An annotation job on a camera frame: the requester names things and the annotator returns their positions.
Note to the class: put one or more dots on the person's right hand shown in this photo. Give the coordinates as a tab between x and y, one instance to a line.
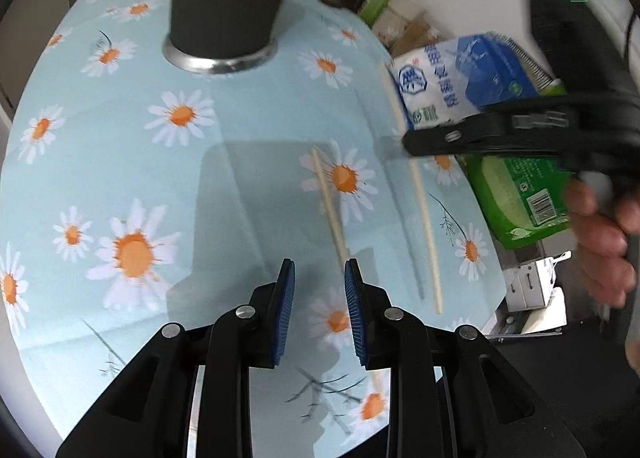
600	248

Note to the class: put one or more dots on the black device with green light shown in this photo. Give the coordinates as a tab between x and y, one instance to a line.
575	28

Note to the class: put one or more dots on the green plastic packet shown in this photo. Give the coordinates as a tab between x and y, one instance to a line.
520	203

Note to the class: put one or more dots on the small white box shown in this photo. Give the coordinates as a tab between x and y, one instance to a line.
532	283

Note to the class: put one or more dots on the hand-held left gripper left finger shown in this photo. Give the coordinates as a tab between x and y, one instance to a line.
285	310

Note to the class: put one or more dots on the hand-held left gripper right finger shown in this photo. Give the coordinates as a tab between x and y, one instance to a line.
356	315

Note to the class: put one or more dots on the brown cardboard box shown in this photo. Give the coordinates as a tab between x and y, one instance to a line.
410	28

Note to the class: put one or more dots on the white blue plastic bag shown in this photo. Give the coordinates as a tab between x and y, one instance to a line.
450	83

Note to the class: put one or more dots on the daisy printed tablecloth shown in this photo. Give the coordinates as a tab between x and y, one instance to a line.
150	188

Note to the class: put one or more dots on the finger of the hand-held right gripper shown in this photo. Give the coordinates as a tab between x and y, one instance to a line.
452	137

